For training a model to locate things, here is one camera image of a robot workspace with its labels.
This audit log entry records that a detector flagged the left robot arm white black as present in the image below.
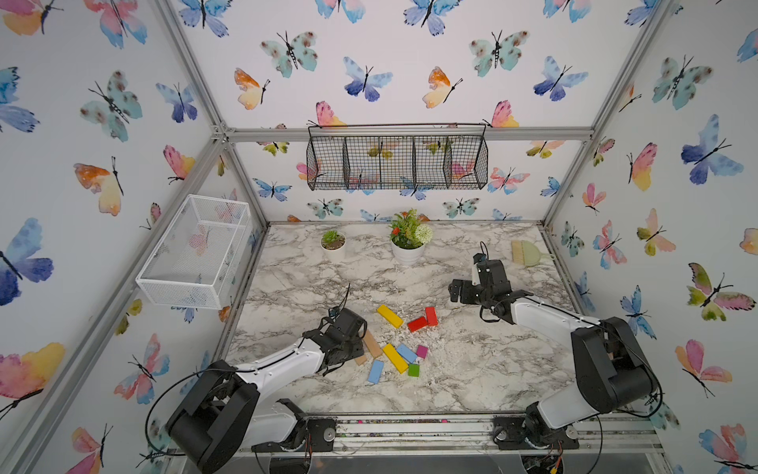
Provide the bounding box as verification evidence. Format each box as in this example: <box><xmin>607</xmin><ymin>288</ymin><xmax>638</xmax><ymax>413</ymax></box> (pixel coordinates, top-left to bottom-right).
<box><xmin>167</xmin><ymin>306</ymin><xmax>367</xmax><ymax>473</ymax></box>

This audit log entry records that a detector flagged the red block short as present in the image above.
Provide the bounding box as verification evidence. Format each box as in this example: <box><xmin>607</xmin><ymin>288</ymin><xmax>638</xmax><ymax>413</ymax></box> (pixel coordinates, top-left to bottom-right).
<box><xmin>424</xmin><ymin>306</ymin><xmax>438</xmax><ymax>327</ymax></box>

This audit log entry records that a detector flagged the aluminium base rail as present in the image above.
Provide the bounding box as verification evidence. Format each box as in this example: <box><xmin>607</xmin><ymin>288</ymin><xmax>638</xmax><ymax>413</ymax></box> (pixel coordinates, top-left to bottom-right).
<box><xmin>168</xmin><ymin>411</ymin><xmax>664</xmax><ymax>457</ymax></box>

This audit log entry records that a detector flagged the black wire wall basket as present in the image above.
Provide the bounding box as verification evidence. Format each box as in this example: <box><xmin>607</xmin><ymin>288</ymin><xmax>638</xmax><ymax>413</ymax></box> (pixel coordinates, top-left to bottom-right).
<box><xmin>298</xmin><ymin>124</ymin><xmax>490</xmax><ymax>192</ymax></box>

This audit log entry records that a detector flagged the light blue block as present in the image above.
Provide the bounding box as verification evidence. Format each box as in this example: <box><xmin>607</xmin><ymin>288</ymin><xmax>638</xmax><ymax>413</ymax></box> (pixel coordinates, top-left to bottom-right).
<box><xmin>367</xmin><ymin>359</ymin><xmax>384</xmax><ymax>385</ymax></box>
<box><xmin>396</xmin><ymin>344</ymin><xmax>418</xmax><ymax>363</ymax></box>

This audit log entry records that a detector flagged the yellow block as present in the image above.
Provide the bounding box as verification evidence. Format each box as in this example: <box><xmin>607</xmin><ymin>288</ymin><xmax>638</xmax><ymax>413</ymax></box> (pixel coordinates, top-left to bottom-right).
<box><xmin>377</xmin><ymin>305</ymin><xmax>404</xmax><ymax>329</ymax></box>
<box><xmin>382</xmin><ymin>344</ymin><xmax>409</xmax><ymax>373</ymax></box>

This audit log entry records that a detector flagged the red block long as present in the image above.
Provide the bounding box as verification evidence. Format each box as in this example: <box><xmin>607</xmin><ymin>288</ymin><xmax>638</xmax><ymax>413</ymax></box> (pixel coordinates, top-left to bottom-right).
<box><xmin>408</xmin><ymin>317</ymin><xmax>428</xmax><ymax>333</ymax></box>

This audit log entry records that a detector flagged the white mesh wall basket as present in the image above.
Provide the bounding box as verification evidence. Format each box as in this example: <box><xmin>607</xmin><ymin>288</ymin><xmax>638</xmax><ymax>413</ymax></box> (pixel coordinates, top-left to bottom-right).
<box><xmin>135</xmin><ymin>195</ymin><xmax>253</xmax><ymax>310</ymax></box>

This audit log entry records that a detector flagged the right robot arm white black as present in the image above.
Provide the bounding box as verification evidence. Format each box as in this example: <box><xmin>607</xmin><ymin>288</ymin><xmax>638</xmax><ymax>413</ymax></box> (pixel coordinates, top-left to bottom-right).
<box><xmin>448</xmin><ymin>253</ymin><xmax>660</xmax><ymax>450</ymax></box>

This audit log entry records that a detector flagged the flowering potted plant white pot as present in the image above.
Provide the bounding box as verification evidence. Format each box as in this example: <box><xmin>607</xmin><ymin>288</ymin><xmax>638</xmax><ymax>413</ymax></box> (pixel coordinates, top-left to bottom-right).
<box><xmin>390</xmin><ymin>209</ymin><xmax>434</xmax><ymax>266</ymax></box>

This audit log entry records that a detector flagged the small green potted plant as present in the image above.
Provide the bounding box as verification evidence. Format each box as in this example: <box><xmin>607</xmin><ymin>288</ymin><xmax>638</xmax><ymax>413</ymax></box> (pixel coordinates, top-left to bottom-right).
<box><xmin>321</xmin><ymin>230</ymin><xmax>347</xmax><ymax>262</ymax></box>

